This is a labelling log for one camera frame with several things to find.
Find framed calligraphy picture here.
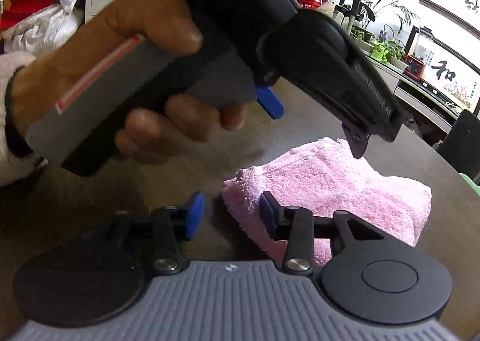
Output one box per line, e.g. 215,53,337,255
420,36,479,114

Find white fleece sleeve forearm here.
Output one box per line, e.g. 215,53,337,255
1,51,46,186

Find person's left hand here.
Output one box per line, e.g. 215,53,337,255
11,0,255,175

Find red blender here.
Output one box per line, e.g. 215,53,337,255
404,26,434,81

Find black office chair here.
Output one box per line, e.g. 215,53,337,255
437,110,480,184

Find green cloth on chair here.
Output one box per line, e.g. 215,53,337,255
458,172,480,196

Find potted green plants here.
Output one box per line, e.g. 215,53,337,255
350,0,420,64

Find pink terry towel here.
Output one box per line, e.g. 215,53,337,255
222,137,432,263

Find low grey counter cabinet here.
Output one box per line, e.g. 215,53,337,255
362,50,459,146

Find white plastic bags pile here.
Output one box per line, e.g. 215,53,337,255
1,0,84,56

